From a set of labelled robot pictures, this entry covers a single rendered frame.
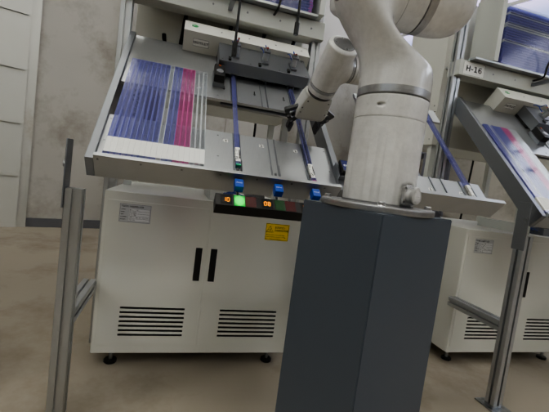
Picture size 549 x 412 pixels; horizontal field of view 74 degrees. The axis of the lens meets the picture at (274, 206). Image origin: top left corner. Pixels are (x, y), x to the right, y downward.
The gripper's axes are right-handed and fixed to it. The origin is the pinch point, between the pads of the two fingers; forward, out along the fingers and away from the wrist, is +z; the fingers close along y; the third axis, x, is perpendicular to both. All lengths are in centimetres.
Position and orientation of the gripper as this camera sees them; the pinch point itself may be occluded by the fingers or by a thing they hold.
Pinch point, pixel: (301, 127)
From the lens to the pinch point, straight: 124.1
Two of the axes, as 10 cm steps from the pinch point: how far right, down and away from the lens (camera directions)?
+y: -9.5, -0.5, -3.2
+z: -3.0, 5.3, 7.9
